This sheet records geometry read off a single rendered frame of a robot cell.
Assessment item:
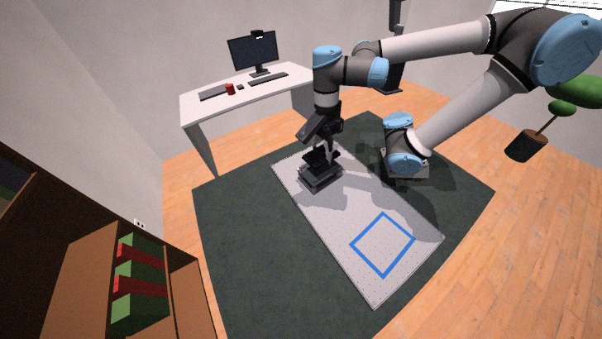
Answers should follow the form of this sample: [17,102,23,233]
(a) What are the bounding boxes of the blue tape outline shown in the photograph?
[349,211,416,279]

